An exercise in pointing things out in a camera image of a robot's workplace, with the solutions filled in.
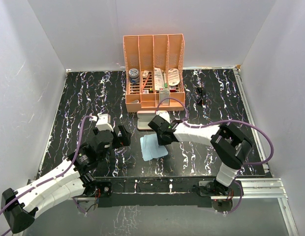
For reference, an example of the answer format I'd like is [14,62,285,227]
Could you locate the red pencil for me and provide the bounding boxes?
[142,72,151,90]

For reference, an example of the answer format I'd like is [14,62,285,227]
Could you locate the small white card box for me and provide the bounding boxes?
[142,70,149,78]

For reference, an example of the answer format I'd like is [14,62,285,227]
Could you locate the orange desk organizer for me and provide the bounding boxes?
[123,34,185,113]

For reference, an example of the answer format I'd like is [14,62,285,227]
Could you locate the pink glasses case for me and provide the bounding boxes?
[137,111,156,131]

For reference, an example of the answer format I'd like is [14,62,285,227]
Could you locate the oval beige tag package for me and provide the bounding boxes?
[168,68,180,86]

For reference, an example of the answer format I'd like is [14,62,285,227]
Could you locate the black sunglasses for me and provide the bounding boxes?
[196,86,206,106]

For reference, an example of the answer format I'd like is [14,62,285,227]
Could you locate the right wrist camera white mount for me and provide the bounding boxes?
[155,111,170,123]

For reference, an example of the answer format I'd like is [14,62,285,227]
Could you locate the blue cleaning cloth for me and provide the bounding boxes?
[140,134,168,161]

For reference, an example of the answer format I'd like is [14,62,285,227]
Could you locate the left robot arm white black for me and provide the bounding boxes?
[0,125,131,234]

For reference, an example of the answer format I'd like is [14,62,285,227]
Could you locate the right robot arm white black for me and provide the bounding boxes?
[148,115,253,196]

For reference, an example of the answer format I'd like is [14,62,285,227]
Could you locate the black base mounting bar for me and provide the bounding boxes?
[68,176,244,208]

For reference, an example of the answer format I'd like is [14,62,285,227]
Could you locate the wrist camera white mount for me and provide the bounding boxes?
[91,114,114,132]
[155,111,170,123]

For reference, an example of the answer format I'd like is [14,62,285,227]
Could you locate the grey white small box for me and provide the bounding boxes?
[159,88,170,106]

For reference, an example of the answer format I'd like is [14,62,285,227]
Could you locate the blue white round tin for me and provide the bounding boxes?
[128,68,140,84]

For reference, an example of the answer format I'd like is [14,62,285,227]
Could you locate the white tube package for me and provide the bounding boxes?
[154,67,164,91]

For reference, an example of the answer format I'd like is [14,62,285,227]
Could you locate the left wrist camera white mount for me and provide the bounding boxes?
[91,114,114,132]

